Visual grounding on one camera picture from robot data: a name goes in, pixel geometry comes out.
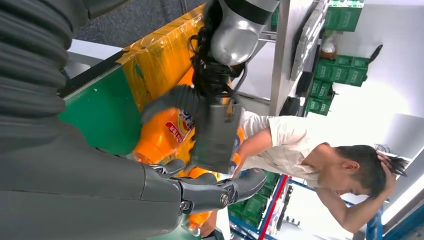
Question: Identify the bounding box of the yellow taped cardboard sheet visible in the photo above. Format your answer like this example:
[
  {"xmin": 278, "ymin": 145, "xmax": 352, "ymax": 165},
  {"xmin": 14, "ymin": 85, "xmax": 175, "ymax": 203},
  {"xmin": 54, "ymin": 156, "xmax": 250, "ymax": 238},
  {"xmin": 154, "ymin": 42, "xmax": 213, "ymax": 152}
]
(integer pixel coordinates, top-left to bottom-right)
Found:
[{"xmin": 115, "ymin": 4, "xmax": 213, "ymax": 112}]

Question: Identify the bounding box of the black bag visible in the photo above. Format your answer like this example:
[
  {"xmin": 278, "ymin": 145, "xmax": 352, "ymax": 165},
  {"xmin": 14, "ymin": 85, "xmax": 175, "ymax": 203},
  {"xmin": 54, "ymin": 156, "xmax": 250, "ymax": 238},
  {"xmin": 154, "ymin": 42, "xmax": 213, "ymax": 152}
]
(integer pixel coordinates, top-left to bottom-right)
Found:
[{"xmin": 279, "ymin": 71, "xmax": 314, "ymax": 117}]

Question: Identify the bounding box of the person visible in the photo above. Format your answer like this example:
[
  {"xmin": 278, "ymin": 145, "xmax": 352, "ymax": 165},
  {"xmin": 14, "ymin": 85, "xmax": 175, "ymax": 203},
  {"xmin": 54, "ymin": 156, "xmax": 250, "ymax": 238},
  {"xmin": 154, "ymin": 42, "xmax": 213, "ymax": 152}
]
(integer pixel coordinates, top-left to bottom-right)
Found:
[{"xmin": 198, "ymin": 109, "xmax": 410, "ymax": 239}]

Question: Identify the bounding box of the green plastic crate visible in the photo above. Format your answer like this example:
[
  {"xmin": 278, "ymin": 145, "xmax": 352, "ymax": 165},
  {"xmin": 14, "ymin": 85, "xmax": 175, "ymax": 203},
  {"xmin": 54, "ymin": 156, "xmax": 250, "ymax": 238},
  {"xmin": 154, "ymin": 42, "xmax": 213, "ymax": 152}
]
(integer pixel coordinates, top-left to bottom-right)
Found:
[
  {"xmin": 304, "ymin": 79, "xmax": 335, "ymax": 117},
  {"xmin": 313, "ymin": 54, "xmax": 370, "ymax": 88},
  {"xmin": 228, "ymin": 170, "xmax": 281, "ymax": 229},
  {"xmin": 324, "ymin": 0, "xmax": 365, "ymax": 32}
]

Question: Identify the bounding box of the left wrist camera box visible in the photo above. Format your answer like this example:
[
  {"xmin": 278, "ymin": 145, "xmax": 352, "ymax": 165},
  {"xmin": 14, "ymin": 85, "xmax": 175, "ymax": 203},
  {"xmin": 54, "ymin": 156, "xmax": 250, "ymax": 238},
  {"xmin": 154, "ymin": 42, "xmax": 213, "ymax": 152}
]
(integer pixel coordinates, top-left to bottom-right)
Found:
[{"xmin": 191, "ymin": 101, "xmax": 243, "ymax": 175}]

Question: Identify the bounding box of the steel table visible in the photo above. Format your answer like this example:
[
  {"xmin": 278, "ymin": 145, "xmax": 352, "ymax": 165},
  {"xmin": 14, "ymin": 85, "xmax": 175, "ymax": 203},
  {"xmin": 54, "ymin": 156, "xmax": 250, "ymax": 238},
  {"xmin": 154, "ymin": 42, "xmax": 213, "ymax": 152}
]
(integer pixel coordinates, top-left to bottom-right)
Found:
[{"xmin": 258, "ymin": 0, "xmax": 329, "ymax": 117}]

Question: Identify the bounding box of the red metal pole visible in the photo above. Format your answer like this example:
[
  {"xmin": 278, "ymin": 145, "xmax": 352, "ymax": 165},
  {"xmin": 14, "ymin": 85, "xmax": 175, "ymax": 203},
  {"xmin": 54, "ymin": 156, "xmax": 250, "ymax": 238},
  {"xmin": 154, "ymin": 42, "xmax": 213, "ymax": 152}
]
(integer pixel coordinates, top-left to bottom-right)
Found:
[{"xmin": 258, "ymin": 174, "xmax": 290, "ymax": 240}]

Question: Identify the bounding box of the blue metal rack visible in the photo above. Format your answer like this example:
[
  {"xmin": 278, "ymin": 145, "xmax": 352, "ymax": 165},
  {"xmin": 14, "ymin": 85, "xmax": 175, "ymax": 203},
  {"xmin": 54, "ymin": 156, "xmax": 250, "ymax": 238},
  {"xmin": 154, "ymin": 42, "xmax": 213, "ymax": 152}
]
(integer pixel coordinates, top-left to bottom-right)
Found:
[{"xmin": 228, "ymin": 175, "xmax": 424, "ymax": 240}]

